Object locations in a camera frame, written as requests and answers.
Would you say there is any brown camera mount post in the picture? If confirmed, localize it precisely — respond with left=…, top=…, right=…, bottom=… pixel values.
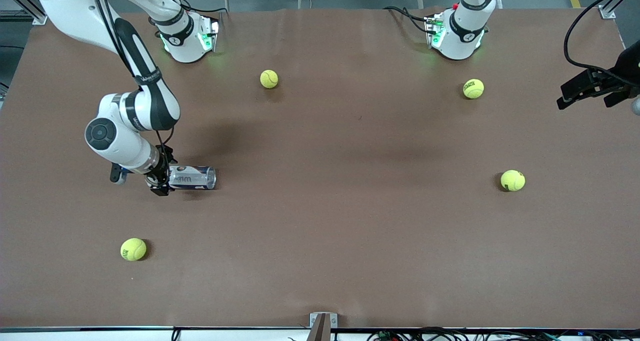
left=306, top=315, right=332, bottom=341

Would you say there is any yellow tennis ball black print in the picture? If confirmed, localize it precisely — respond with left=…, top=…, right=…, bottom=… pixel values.
left=120, top=238, right=148, bottom=262
left=501, top=170, right=526, bottom=192
left=463, top=79, right=485, bottom=100

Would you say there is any tangled black cable bundle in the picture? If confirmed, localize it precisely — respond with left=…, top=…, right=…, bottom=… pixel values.
left=367, top=327, right=640, bottom=341

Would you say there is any clear tennis ball can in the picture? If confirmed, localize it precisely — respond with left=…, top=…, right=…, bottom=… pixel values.
left=167, top=165, right=217, bottom=190

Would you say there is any grey metal table bracket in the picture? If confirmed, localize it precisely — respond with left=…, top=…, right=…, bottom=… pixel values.
left=309, top=312, right=338, bottom=328

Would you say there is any black left arm base cable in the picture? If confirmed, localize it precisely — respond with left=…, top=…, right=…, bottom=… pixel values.
left=383, top=6, right=436, bottom=36

